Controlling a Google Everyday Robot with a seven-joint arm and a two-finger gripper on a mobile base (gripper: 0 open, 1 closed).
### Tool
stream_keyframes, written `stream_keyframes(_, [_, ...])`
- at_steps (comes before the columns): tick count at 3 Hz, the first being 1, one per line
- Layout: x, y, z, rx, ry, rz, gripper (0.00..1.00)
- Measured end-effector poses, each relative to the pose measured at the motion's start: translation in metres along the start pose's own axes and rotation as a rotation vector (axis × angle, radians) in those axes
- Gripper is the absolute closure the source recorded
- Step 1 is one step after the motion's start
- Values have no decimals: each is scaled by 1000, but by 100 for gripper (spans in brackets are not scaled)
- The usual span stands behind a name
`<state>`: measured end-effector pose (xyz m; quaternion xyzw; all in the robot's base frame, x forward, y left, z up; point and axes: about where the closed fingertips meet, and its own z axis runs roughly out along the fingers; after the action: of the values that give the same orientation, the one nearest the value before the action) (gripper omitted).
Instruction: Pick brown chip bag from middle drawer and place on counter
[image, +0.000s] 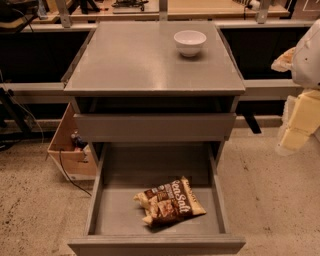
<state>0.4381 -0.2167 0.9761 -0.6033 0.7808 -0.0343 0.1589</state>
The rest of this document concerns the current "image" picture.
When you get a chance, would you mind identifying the white ceramic bowl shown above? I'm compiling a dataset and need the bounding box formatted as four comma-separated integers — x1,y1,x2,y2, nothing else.
174,30,207,57

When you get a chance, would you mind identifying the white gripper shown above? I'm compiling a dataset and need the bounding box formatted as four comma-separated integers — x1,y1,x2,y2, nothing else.
271,47,320,156

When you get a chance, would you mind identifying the closed grey top drawer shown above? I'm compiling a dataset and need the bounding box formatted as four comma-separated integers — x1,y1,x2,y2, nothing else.
74,113,236,142

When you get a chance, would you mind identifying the wooden box on floor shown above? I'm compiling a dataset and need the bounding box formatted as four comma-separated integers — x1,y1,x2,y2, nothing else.
47,104,97,181

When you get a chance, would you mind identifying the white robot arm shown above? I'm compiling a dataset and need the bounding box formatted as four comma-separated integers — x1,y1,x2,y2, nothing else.
271,20,320,156

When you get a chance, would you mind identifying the grey drawer cabinet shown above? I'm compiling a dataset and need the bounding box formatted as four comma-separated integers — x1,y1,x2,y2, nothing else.
65,21,245,157

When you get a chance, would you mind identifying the open grey middle drawer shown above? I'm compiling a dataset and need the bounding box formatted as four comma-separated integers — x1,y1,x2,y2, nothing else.
68,143,245,256

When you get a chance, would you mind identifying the black cable on floor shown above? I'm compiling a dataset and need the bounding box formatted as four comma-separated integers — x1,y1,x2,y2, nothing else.
58,148,93,198

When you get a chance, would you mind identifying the grey metal shelf rail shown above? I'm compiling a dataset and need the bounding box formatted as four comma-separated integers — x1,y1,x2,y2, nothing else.
1,82,71,104

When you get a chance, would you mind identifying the wooden workbench in background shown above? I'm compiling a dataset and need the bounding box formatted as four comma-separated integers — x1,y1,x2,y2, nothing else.
31,0,291,24

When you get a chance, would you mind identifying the brown sea salt chip bag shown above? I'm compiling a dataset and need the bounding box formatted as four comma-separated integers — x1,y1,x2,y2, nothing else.
133,176,206,227

